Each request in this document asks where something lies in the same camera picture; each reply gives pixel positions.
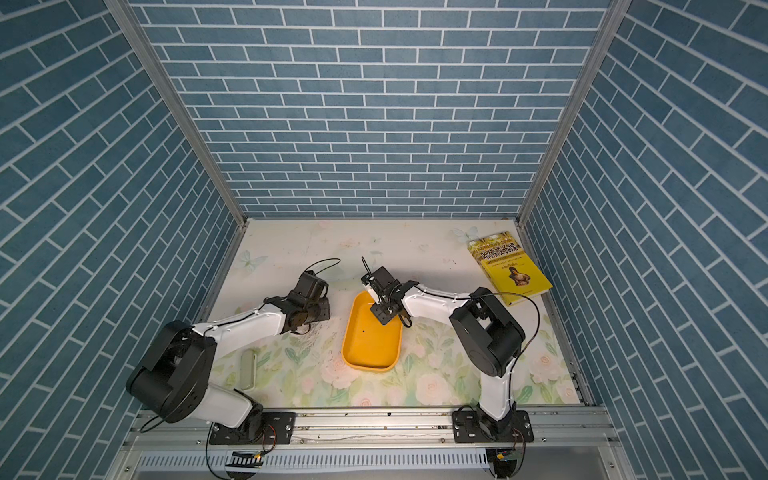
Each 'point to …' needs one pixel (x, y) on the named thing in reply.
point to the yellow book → (509, 266)
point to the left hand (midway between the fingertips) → (331, 308)
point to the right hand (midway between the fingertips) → (384, 307)
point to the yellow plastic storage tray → (367, 344)
